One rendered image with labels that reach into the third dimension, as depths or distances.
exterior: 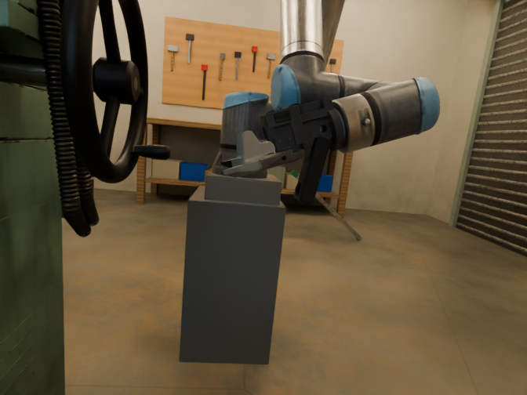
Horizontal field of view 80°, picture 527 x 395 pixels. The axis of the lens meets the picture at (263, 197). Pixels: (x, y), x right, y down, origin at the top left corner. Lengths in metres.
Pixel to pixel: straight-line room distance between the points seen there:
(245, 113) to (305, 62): 0.43
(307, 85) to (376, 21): 3.73
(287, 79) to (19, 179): 0.48
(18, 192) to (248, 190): 0.58
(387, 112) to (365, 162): 3.58
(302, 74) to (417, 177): 3.90
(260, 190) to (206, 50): 3.04
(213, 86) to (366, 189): 2.23
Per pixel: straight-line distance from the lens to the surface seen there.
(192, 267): 1.03
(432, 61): 4.53
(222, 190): 0.98
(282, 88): 0.59
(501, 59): 4.06
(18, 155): 0.66
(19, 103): 0.66
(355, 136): 0.52
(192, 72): 3.87
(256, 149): 0.46
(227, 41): 3.91
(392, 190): 4.31
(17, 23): 0.48
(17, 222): 0.66
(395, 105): 0.54
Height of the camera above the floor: 0.75
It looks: 10 degrees down
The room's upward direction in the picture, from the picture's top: 6 degrees clockwise
